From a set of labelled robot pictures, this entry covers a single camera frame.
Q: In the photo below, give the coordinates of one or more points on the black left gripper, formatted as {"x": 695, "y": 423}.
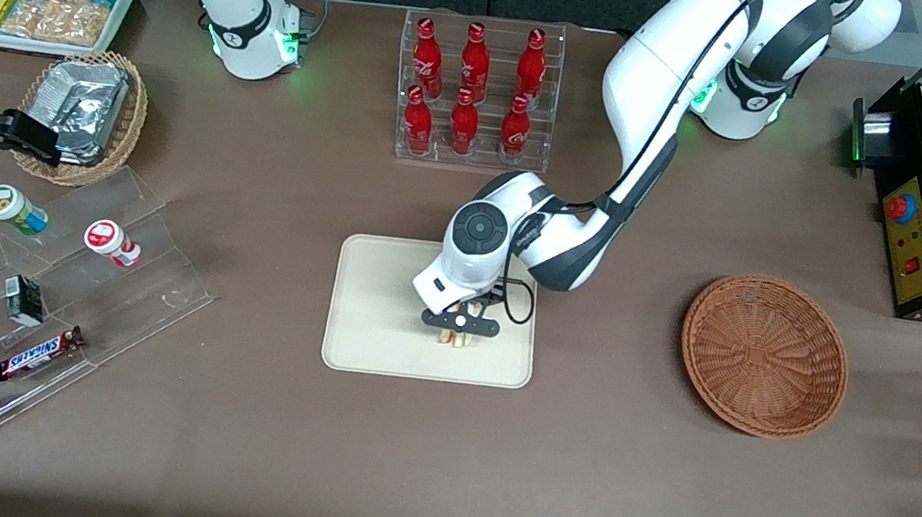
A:
{"x": 492, "y": 299}

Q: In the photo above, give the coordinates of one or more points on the triangular sandwich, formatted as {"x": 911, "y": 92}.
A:
{"x": 456, "y": 339}

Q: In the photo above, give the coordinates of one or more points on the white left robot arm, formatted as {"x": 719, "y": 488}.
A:
{"x": 668, "y": 60}

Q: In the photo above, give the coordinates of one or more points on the cream plastic tray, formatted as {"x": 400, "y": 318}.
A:
{"x": 376, "y": 328}

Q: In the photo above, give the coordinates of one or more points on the light wicker basket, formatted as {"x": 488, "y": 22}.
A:
{"x": 129, "y": 123}

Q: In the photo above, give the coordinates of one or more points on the brown wicker basket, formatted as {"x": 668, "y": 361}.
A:
{"x": 764, "y": 357}

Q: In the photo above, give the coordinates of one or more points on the green label yogurt cup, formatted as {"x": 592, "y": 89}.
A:
{"x": 14, "y": 209}

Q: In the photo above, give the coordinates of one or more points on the silver foil packet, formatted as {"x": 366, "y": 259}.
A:
{"x": 83, "y": 102}

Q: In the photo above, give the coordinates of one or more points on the red label yogurt cup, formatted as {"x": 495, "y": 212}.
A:
{"x": 110, "y": 242}

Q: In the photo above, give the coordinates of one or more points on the small black carton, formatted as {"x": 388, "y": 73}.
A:
{"x": 24, "y": 301}

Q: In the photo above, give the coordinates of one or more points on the clear acrylic bottle rack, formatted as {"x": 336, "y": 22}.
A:
{"x": 481, "y": 160}

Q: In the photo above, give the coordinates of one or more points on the red cola bottle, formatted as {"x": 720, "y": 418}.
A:
{"x": 515, "y": 131}
{"x": 463, "y": 126}
{"x": 474, "y": 62}
{"x": 532, "y": 66}
{"x": 427, "y": 59}
{"x": 417, "y": 124}

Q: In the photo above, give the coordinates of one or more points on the clear acrylic stepped stand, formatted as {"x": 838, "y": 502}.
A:
{"x": 141, "y": 291}

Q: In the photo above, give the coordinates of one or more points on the brown snickers bar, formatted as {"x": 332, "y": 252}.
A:
{"x": 39, "y": 354}

